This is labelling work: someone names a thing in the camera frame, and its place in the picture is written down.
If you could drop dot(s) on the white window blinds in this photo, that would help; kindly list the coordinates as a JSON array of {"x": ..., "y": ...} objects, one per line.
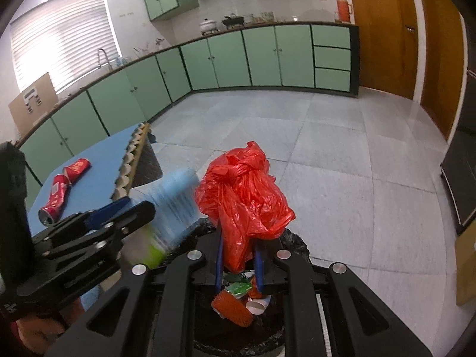
[{"x": 63, "y": 37}]

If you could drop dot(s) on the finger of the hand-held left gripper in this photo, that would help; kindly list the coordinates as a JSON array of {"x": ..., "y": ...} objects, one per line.
[
  {"x": 108, "y": 210},
  {"x": 137, "y": 212}
]

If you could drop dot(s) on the orange thermos flask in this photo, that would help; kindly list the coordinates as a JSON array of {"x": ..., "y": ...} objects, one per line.
[{"x": 344, "y": 9}]

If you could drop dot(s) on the orange foam net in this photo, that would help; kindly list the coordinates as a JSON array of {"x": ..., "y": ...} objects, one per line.
[{"x": 230, "y": 305}]

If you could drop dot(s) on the light blue milk carton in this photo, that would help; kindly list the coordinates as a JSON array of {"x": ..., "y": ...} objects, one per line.
[{"x": 174, "y": 200}]

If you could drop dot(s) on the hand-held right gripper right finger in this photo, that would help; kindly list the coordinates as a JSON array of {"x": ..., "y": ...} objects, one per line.
[{"x": 258, "y": 267}]

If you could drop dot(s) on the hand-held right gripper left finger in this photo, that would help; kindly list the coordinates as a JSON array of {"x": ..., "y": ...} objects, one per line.
[{"x": 219, "y": 264}]

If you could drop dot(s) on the green and white snack packet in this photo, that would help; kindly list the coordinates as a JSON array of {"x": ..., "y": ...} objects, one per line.
[{"x": 238, "y": 288}]

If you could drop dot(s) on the red plastic bag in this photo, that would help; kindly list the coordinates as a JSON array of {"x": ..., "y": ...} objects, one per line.
[{"x": 245, "y": 200}]

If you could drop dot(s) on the white cooking pot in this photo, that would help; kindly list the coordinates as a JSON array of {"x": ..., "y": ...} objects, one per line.
[{"x": 208, "y": 26}]

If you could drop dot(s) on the steel kitchen faucet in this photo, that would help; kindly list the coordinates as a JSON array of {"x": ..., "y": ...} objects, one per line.
[{"x": 102, "y": 57}]

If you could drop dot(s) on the brown cardboard sheet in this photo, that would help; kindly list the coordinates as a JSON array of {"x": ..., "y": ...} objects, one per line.
[{"x": 33, "y": 102}]

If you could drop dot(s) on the dark low cabinet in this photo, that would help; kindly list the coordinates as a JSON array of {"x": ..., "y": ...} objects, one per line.
[{"x": 461, "y": 178}]

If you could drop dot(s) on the wooden door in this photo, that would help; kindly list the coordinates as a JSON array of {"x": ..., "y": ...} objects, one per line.
[
  {"x": 383, "y": 29},
  {"x": 442, "y": 52}
]

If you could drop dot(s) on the green base cabinets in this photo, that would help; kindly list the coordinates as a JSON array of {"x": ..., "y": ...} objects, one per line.
[{"x": 223, "y": 59}]

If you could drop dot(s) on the red can with gold print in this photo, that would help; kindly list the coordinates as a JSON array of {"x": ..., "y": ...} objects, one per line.
[{"x": 76, "y": 167}]

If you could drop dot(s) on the black bagged trash bin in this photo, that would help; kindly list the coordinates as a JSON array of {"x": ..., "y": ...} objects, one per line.
[{"x": 297, "y": 241}]

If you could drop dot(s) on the black wok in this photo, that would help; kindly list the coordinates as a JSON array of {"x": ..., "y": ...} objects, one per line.
[{"x": 232, "y": 21}]

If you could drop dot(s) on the red can with white label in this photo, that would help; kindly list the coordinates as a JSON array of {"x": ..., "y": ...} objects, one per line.
[{"x": 55, "y": 197}]

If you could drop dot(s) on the blue tablecloth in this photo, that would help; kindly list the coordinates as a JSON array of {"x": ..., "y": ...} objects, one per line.
[{"x": 96, "y": 160}]

